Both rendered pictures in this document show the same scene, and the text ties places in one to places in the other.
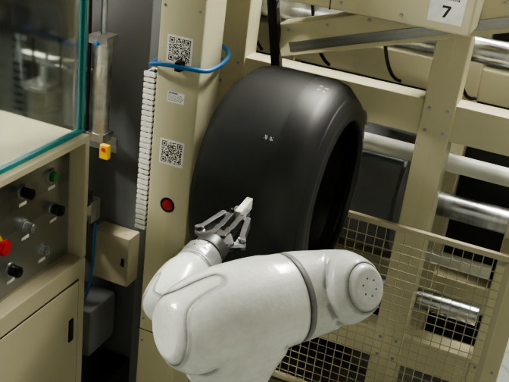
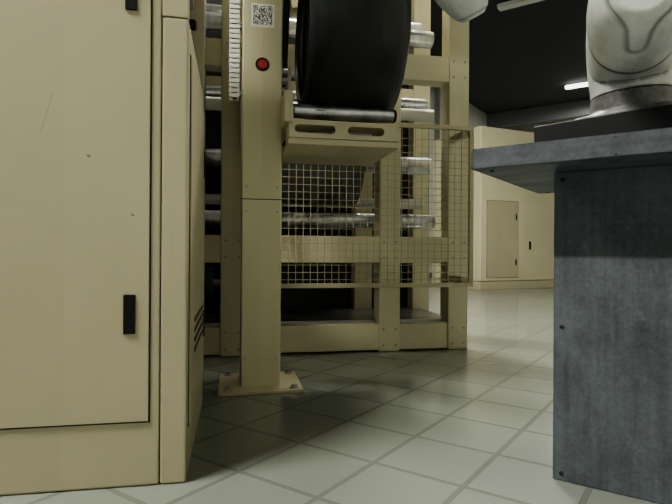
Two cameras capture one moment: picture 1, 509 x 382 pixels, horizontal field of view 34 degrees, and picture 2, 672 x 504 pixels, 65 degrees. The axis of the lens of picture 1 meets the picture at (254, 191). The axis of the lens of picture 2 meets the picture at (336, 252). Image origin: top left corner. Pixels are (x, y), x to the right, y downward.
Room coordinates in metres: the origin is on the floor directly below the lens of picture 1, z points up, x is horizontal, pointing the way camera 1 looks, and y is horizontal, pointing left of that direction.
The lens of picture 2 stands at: (0.51, 0.92, 0.45)
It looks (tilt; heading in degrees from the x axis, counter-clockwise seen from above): 0 degrees down; 329
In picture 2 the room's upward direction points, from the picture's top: straight up
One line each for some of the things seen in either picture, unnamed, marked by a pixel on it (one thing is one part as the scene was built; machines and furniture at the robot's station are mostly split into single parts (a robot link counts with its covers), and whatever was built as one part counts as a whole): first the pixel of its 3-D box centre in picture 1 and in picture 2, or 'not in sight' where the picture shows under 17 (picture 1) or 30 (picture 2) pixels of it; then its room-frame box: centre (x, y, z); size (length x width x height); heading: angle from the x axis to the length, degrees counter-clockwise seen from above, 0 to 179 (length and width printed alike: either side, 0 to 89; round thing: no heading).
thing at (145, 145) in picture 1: (150, 151); (236, 26); (2.18, 0.31, 1.19); 0.05 x 0.04 x 0.48; 160
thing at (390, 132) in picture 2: not in sight; (342, 133); (1.98, 0.02, 0.83); 0.36 x 0.09 x 0.06; 70
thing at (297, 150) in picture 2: not in sight; (334, 152); (2.11, -0.03, 0.80); 0.37 x 0.36 x 0.02; 160
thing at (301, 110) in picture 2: not in sight; (343, 113); (1.98, 0.01, 0.90); 0.35 x 0.05 x 0.05; 70
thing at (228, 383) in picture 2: not in sight; (259, 380); (2.18, 0.22, 0.01); 0.27 x 0.27 x 0.02; 70
